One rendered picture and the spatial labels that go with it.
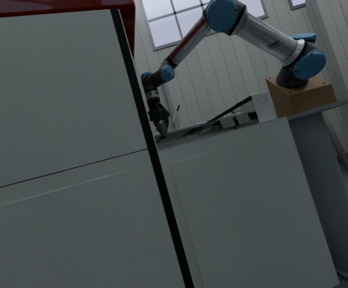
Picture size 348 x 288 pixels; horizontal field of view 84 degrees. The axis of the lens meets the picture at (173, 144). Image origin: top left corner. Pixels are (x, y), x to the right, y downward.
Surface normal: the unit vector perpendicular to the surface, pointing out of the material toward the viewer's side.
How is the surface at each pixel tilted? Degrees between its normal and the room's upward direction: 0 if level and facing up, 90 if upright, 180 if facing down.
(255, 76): 90
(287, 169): 90
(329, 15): 90
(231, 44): 90
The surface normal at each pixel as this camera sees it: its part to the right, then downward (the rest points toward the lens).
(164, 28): -0.04, -0.05
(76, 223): 0.22, -0.12
